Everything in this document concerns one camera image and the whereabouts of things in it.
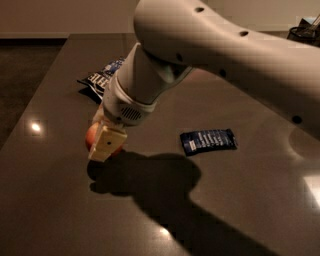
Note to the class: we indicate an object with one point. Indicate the dark blue snack bar wrapper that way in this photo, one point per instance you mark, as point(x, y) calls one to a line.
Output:
point(196, 142)

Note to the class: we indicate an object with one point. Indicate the blue chip bag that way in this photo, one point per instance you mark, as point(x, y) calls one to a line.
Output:
point(99, 80)

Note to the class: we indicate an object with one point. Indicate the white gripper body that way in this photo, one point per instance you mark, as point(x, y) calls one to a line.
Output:
point(122, 108)

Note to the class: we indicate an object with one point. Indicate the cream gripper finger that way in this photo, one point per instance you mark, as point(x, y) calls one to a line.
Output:
point(98, 116)
point(107, 140)

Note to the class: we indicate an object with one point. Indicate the red yellow apple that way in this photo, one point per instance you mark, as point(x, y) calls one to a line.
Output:
point(90, 137)

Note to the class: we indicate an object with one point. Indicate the black wire basket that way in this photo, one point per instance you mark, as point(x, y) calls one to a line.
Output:
point(308, 32)

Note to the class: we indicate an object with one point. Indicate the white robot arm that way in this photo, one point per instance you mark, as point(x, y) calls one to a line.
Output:
point(176, 36)

